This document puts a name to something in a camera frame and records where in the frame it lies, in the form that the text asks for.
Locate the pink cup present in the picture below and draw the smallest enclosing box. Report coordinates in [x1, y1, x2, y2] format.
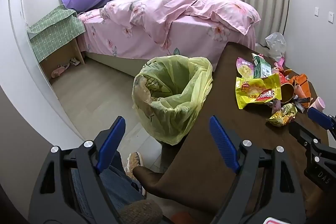
[310, 97, 326, 111]

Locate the green white carton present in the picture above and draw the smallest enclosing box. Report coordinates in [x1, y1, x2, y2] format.
[251, 53, 272, 79]

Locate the trash bin with yellow bag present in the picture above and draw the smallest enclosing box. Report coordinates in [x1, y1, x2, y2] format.
[132, 55, 214, 146]

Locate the white wardrobe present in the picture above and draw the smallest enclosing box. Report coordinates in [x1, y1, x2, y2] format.
[0, 0, 87, 143]

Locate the yellow chip bag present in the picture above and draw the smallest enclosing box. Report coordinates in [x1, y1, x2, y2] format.
[235, 72, 282, 110]

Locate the pink white packet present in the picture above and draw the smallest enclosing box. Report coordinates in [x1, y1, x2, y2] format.
[270, 98, 282, 116]

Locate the yellow crumpled wrapper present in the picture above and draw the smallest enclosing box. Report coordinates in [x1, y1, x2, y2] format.
[266, 103, 298, 127]

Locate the fuzzy house slipper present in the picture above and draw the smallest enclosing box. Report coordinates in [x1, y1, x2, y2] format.
[117, 199, 163, 224]
[125, 152, 145, 177]

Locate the pink sheet bed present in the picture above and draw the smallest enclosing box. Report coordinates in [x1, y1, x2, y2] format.
[77, 0, 256, 78]

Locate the person's jeans leg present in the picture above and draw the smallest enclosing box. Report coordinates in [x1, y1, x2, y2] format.
[71, 151, 146, 216]

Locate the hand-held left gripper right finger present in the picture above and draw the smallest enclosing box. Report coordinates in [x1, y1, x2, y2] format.
[209, 115, 308, 224]

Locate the pink yellow snack packet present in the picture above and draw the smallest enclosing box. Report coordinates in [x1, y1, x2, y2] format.
[236, 57, 255, 80]

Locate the red paper cup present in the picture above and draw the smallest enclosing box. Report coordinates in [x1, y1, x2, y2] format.
[276, 72, 297, 104]

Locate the green checked cloth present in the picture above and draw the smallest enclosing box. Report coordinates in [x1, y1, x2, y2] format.
[27, 6, 86, 63]

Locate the pink floral duvet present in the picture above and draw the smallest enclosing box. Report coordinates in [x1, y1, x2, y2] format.
[101, 0, 261, 47]

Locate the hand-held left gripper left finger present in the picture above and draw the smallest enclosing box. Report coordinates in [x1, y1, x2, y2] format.
[28, 116, 126, 224]

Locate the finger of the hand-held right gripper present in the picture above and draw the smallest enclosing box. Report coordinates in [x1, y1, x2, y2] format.
[289, 121, 336, 188]
[308, 107, 336, 137]

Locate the pink bottle pack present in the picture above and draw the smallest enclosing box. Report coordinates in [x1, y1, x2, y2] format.
[273, 55, 285, 72]

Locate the white plastic bag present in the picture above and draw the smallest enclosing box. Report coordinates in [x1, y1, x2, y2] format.
[265, 32, 287, 62]

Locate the brown nightstand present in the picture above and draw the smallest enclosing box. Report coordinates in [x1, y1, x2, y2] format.
[39, 36, 86, 80]

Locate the orange wrapper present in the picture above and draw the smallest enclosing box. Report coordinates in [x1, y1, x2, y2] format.
[288, 73, 311, 100]

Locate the black white print wrapper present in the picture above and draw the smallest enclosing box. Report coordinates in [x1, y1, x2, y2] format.
[293, 94, 313, 114]

